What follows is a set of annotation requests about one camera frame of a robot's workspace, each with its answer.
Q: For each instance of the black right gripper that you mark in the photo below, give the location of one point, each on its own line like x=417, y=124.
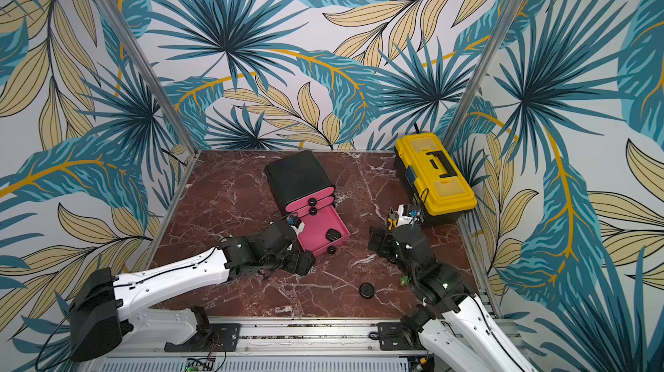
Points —
x=389, y=242

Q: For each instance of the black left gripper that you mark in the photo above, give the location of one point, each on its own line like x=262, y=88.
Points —
x=296, y=266

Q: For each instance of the pink bottom drawer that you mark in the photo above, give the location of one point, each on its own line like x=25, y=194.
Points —
x=313, y=237

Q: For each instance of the pink top drawer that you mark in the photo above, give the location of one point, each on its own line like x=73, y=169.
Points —
x=311, y=200

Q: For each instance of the black round earphone case front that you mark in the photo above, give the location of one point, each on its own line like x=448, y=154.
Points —
x=366, y=290

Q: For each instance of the black pink drawer cabinet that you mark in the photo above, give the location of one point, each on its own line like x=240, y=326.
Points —
x=296, y=176

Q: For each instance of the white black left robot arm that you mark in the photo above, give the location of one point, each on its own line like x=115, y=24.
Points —
x=108, y=309

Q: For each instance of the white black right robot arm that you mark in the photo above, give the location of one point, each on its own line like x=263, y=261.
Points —
x=450, y=321

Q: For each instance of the yellow black toolbox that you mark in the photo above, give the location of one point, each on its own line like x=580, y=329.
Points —
x=433, y=180

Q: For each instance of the yellow handled pliers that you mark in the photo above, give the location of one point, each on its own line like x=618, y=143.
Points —
x=392, y=220

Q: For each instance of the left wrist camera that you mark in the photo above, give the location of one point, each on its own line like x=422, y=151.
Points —
x=296, y=223

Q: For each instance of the aluminium front rail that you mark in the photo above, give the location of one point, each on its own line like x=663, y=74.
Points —
x=282, y=336

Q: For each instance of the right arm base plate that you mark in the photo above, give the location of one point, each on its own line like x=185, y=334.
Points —
x=394, y=336

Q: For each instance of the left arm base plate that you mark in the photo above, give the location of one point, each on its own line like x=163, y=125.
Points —
x=218, y=337

